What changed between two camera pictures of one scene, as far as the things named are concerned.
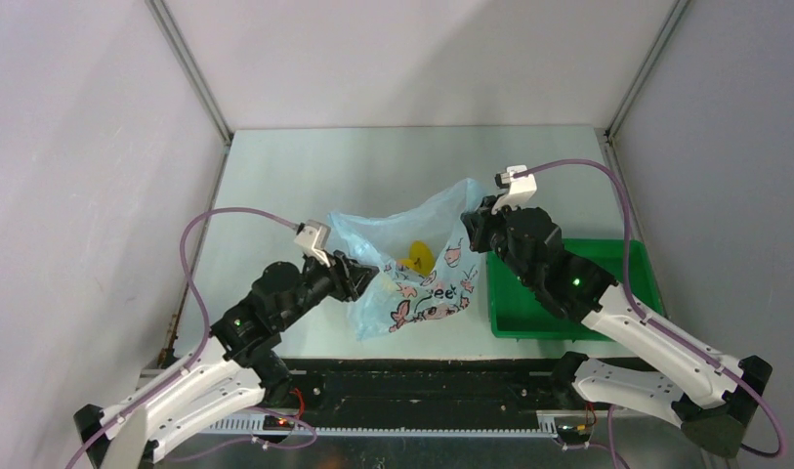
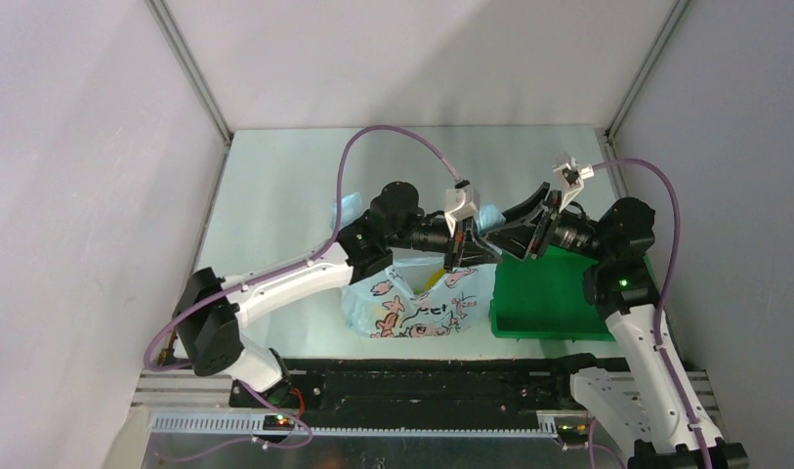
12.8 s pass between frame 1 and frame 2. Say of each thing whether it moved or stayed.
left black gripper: moved
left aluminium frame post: stayed
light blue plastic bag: moved
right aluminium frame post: stayed
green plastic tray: stayed
